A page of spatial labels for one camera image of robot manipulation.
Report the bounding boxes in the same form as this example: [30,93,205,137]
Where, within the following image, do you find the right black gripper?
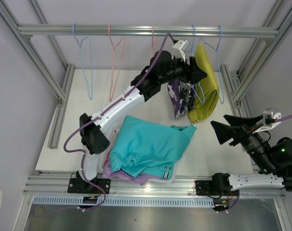
[209,114,276,174]

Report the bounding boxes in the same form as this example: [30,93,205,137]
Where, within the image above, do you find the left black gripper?
[159,53,207,86]

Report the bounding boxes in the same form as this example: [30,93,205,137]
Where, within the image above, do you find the purple white patterned trousers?
[167,79,195,119]

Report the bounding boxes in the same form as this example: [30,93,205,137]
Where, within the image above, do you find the pink wire hanger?
[151,26,158,58]
[108,24,127,102]

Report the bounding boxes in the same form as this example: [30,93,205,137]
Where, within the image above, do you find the teal trousers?
[110,115,197,180]

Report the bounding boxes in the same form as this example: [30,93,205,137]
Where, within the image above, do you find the light blue wire hanger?
[72,23,94,100]

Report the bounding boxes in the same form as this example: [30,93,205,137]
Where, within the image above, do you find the lilac purple trousers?
[102,166,151,186]

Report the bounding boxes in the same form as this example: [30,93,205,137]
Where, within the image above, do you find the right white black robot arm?
[211,115,292,195]

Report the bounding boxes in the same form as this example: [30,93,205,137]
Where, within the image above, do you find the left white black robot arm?
[73,51,207,193]

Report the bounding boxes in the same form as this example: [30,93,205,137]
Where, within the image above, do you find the olive yellow trousers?
[187,43,219,124]

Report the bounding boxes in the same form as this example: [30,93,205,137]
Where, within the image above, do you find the white plastic basket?
[102,125,178,184]

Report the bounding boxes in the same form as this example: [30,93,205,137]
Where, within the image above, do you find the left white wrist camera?
[172,40,189,61]

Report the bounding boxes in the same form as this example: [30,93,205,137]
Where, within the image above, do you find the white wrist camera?
[172,40,189,61]
[253,108,282,133]

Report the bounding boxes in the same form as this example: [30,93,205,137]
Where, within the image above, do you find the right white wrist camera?
[253,108,282,133]

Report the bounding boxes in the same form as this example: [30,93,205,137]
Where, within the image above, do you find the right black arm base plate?
[195,180,239,199]

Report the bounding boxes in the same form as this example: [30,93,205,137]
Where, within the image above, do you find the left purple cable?
[63,32,175,193]

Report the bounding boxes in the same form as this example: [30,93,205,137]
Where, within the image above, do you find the white slotted cable duct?
[33,195,215,208]

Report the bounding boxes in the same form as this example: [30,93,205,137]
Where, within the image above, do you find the aluminium hanging rail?
[17,24,279,39]

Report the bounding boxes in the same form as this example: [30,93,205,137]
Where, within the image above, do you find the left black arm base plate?
[67,178,111,194]

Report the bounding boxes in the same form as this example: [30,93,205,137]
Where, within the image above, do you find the aluminium frame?
[0,0,292,231]

